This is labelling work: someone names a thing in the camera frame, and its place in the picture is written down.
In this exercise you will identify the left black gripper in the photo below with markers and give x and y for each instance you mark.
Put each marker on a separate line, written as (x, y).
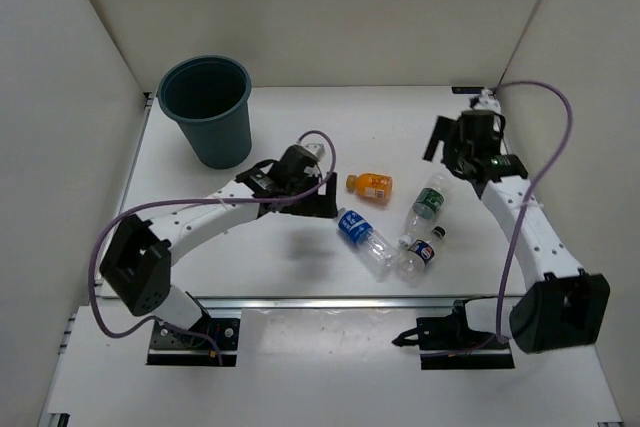
(319, 205)

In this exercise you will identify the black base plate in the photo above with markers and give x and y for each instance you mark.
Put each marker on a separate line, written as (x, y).
(169, 348)
(447, 343)

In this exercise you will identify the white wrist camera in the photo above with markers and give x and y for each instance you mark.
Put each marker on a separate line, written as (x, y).
(316, 150)
(485, 100)

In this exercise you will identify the green label water bottle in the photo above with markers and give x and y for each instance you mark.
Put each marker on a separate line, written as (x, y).
(424, 212)

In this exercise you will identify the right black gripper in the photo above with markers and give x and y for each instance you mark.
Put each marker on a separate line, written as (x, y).
(444, 127)

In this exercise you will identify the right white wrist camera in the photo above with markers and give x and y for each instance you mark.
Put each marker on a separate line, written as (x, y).
(485, 100)

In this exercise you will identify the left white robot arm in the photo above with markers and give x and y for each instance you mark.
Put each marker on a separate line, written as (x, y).
(139, 259)

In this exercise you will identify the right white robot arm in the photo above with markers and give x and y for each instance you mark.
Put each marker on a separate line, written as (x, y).
(564, 305)

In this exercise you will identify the blue label water bottle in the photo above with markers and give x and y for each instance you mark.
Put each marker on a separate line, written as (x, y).
(374, 251)

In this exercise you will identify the dark teal plastic bin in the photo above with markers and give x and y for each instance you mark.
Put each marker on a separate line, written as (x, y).
(207, 97)

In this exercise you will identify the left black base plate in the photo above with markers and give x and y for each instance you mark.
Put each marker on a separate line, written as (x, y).
(169, 348)

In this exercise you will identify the orange juice bottle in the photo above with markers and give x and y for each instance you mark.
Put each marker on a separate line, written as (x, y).
(370, 186)

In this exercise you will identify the pepsi label clear bottle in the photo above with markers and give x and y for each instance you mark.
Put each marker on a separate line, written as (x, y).
(418, 251)

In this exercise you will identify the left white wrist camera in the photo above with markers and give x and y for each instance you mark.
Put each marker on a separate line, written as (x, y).
(316, 150)

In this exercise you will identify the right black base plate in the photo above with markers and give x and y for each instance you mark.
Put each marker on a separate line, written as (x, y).
(447, 343)

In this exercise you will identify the aluminium table edge rail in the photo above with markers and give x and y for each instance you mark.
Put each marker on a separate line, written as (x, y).
(330, 303)

